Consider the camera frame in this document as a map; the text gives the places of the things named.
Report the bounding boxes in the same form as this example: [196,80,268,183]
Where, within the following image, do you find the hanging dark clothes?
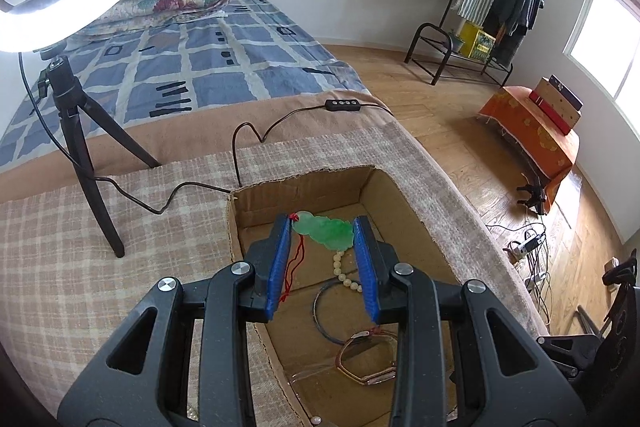
[483,0,544,67]

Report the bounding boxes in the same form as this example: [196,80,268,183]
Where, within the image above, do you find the thin dark bangle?
[311,280,368,346]

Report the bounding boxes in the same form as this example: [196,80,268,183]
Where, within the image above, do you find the boxes on stool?
[529,75,582,135]

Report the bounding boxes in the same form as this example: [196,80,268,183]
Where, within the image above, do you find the blue patterned bed sheet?
[67,0,366,127]

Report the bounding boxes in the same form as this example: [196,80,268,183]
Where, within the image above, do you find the brown cardboard box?
[229,166,457,426]

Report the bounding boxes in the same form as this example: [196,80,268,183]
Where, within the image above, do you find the pink plaid blanket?
[1,95,546,412]

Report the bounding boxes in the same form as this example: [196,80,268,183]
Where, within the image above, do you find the window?
[564,0,639,129]

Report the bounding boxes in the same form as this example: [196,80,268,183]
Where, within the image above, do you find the black tripod stand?
[43,55,160,258]

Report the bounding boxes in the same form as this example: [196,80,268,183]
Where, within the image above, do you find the black power cable with remote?
[17,51,396,216]

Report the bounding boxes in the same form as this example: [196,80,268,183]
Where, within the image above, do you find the yellow box on rack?
[459,20,496,62]

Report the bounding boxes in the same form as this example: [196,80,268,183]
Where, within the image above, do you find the jade green bead bracelet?
[331,249,365,294]

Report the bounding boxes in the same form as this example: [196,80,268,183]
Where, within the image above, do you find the orange cloth covered stool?
[477,86,579,213]

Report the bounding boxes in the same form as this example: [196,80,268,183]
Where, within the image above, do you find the green jade pendant red cord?
[278,210,356,306]

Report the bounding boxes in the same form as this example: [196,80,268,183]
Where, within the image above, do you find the white power strip on floor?
[484,221,554,303]

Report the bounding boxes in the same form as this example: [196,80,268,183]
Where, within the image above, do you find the black metal clothes rack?
[404,0,514,87]

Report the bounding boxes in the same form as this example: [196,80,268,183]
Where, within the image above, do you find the red strap gold watch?
[335,329,398,387]

